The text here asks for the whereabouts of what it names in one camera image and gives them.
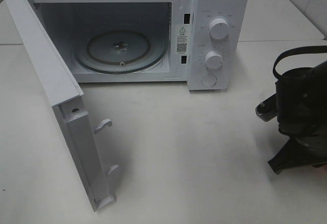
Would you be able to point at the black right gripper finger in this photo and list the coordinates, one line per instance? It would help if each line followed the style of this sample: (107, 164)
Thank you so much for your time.
(277, 165)

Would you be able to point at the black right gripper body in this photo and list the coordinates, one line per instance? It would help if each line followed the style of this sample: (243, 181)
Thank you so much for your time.
(301, 115)

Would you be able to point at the round white door button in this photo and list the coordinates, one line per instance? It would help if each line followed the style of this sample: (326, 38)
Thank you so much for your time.
(209, 80)

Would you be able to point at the white timer knob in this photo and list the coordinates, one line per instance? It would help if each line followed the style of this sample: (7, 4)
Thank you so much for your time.
(213, 60)

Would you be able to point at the white microwave door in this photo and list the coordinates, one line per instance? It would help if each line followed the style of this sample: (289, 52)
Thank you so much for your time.
(65, 97)

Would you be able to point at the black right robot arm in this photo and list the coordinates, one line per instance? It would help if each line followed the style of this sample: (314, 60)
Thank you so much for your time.
(301, 115)

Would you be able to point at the upper white power knob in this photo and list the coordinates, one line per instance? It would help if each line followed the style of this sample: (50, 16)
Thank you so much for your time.
(219, 28)

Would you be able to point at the white microwave oven body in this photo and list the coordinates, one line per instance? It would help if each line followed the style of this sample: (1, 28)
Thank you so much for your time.
(68, 24)

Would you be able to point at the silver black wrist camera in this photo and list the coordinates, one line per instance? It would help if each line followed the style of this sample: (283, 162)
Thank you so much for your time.
(266, 110)

